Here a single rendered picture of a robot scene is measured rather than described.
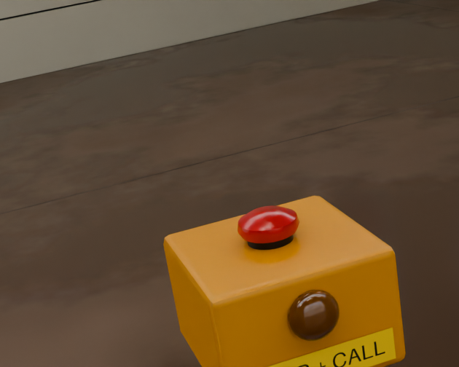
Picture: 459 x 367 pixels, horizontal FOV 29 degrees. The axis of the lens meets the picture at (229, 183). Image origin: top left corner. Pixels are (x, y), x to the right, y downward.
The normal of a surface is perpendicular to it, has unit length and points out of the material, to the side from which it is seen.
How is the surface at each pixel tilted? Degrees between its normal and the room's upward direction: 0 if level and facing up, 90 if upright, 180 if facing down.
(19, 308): 0
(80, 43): 90
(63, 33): 90
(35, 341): 0
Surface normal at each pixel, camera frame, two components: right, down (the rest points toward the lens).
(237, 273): -0.15, -0.93
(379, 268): 0.31, 0.27
